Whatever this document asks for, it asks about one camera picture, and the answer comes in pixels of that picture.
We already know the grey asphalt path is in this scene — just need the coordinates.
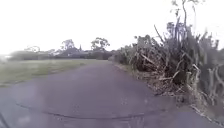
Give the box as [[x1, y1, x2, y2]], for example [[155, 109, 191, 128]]
[[0, 61, 221, 128]]

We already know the row of trees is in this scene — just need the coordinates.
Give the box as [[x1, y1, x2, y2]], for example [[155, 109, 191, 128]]
[[9, 37, 114, 61]]

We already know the dry litter verge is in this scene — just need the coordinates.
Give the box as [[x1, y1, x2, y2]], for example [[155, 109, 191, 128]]
[[114, 63, 224, 127]]

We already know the row of flax bushes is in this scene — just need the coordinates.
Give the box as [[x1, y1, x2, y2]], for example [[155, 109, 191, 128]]
[[108, 0, 224, 111]]

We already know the grass field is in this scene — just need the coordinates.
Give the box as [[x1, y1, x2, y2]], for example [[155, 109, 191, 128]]
[[0, 58, 107, 88]]

